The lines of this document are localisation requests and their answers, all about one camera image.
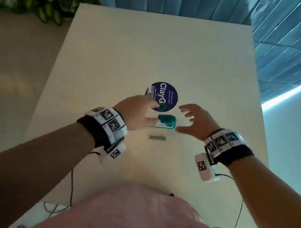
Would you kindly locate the person's right forearm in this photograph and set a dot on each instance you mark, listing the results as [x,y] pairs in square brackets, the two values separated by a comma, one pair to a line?
[271,204]

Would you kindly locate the teal stapler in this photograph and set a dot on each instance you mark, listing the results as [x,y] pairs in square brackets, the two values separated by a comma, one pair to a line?
[168,120]

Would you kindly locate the grey staple strip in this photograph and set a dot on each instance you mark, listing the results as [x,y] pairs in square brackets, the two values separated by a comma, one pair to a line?
[157,138]

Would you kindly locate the person's right hand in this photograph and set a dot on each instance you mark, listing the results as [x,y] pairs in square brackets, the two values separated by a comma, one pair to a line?
[202,123]

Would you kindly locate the black marker wristband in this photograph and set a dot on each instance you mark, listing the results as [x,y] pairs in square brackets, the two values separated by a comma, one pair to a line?
[107,127]
[226,145]

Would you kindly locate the person's left forearm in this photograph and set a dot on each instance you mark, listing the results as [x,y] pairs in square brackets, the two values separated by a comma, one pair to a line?
[30,167]

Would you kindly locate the white light strip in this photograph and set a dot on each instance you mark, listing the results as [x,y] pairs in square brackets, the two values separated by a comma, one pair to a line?
[291,92]

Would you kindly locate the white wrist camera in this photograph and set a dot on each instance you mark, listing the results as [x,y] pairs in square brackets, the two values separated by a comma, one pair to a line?
[205,167]
[115,153]

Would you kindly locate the round blue sticker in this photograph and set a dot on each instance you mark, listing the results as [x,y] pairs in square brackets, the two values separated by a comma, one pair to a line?
[169,94]

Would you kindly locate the person's left thumb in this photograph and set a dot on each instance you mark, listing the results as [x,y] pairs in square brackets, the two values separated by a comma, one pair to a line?
[151,122]

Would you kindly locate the small grey staple box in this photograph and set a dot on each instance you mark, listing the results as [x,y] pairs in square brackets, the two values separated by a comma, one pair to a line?
[150,92]

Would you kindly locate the pink shirt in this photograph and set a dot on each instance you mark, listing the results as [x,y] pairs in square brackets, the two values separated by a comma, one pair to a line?
[141,216]

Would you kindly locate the person's left hand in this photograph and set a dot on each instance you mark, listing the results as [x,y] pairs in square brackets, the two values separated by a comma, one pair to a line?
[133,111]

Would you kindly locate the person's right thumb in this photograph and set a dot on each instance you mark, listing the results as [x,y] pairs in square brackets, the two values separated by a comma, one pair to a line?
[183,129]

